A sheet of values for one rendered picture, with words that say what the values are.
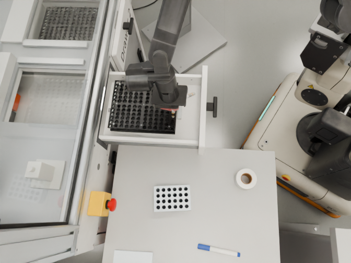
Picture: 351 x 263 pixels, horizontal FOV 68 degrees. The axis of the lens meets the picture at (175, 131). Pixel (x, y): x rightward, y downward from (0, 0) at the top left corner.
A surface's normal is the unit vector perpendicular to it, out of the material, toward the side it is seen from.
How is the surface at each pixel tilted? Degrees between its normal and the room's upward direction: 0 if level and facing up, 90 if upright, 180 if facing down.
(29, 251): 90
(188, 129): 0
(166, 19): 47
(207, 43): 3
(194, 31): 0
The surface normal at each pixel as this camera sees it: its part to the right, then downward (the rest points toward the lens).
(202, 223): -0.05, -0.31
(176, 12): -0.01, 0.58
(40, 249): 1.00, 0.05
